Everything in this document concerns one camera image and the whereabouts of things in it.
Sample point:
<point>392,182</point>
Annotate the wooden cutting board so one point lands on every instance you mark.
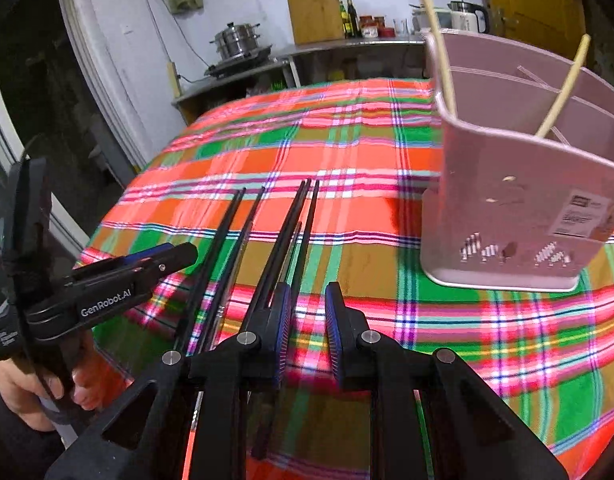
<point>314,10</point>

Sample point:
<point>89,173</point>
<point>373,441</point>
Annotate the stainless steel pot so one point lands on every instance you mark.
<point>235,40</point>

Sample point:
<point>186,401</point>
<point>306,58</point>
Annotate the pink plastic utensil basket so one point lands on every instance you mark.
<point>502,170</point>

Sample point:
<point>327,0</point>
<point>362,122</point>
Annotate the white electric kettle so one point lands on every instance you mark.
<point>464,19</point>

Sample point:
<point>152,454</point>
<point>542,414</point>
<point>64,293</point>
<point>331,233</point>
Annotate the black induction cooker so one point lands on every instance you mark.
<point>237,62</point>

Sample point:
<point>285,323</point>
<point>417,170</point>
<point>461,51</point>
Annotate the metal kitchen table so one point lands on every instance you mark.
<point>327,47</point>

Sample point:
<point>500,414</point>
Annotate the person's left hand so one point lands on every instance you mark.
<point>22,390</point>

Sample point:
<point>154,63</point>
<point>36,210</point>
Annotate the plaid tablecloth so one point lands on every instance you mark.
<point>337,135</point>

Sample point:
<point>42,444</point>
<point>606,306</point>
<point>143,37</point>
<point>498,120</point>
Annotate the clear plastic container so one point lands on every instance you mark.
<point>439,19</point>

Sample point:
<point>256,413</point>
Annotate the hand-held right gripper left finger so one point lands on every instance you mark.
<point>282,330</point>

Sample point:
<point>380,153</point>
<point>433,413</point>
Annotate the person's left forearm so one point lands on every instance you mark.
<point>32,435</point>

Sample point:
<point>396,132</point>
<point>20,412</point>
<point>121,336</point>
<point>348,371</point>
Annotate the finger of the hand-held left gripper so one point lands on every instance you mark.
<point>157,266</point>
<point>149,252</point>

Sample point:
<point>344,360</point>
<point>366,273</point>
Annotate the yellow wooden door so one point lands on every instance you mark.
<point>532,0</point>

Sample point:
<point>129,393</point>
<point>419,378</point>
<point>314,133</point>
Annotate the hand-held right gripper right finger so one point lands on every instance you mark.
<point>333,330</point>

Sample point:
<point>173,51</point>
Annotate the yellow power strip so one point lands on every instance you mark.
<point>173,79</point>

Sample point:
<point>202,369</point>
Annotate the red lidded jar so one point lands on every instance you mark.
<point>366,21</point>
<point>380,20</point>

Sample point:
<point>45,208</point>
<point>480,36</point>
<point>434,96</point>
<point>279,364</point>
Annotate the white jar with red lid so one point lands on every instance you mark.
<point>369,31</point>

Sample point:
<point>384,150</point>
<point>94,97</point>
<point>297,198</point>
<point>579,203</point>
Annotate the dark oil bottle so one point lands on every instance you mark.
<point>353,19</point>
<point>343,20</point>

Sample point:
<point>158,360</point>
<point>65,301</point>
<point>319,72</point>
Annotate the clear drinking glass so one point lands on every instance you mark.
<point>400,27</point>

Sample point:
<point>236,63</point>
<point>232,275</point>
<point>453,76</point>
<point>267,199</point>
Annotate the white door frame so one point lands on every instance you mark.
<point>87,35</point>

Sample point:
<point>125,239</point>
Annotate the flat red tin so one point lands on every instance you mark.
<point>387,31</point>

